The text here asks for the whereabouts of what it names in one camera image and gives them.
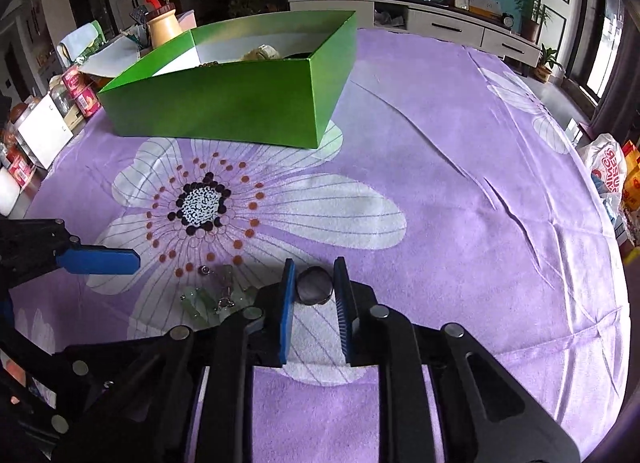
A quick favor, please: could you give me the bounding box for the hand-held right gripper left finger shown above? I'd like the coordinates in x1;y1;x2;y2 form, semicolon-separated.
52;258;297;463

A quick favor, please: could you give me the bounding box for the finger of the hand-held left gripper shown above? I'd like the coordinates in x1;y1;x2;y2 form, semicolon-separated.
0;325;98;450
0;217;142;290

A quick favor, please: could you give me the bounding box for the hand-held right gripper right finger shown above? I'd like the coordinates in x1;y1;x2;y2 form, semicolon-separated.
333;256;582;463

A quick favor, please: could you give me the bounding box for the dark metal ring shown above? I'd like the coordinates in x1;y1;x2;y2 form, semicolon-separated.
296;266;334;306

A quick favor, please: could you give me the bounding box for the green jade pendant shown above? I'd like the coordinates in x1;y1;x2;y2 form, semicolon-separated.
180;265;258;329

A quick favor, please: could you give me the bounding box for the green cardboard box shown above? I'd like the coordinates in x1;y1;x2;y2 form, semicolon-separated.
98;10;359;149

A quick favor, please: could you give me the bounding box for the cream yellow wristwatch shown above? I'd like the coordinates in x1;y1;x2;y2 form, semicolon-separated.
241;43;282;62

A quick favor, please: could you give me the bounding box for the white box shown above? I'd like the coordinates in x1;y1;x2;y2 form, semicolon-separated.
17;93;75;170

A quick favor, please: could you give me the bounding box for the purple floral tablecloth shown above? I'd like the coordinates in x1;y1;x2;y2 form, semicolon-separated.
9;27;632;463

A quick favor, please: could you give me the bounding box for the white paper sheet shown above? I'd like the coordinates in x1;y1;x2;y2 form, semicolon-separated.
80;36;151;79

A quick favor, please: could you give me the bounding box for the green and white bag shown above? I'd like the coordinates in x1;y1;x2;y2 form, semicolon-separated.
57;20;107;64

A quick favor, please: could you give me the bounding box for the pen holder with pens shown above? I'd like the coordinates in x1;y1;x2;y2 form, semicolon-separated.
125;6;153;50

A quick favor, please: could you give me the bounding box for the yellow jar with brown lid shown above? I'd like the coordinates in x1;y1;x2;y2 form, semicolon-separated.
146;7;184;48

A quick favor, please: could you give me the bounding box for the white printed plastic bag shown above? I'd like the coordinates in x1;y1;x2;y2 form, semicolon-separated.
580;133;630;216

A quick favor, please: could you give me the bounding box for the white tv cabinet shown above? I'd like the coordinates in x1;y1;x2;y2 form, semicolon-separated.
289;0;542;68

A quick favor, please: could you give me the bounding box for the small potted plant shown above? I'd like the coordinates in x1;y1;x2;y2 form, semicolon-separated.
534;46;565;83

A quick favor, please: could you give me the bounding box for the yellow carton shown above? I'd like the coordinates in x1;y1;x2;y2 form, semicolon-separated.
620;140;640;194

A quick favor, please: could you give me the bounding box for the tall potted plant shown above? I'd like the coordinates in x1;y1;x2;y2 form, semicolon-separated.
517;0;552;43

